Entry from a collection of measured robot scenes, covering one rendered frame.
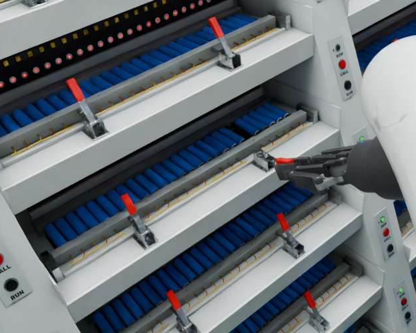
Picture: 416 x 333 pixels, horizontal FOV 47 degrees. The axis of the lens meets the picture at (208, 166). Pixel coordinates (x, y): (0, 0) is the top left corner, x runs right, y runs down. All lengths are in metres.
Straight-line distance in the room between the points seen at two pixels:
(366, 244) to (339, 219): 0.11
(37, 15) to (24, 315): 0.42
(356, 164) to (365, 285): 0.55
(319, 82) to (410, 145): 0.59
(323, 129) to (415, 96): 0.57
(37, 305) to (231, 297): 0.36
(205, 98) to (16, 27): 0.30
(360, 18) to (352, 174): 0.45
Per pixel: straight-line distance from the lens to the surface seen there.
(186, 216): 0.83
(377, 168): 0.64
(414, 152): 0.40
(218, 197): 0.85
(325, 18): 0.97
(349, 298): 1.16
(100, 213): 0.86
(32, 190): 0.72
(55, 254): 0.81
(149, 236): 0.81
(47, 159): 0.73
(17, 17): 0.70
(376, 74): 0.49
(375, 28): 1.33
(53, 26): 0.72
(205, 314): 0.92
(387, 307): 1.24
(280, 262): 0.98
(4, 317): 0.75
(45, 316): 0.77
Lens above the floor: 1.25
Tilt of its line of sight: 20 degrees down
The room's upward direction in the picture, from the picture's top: 21 degrees counter-clockwise
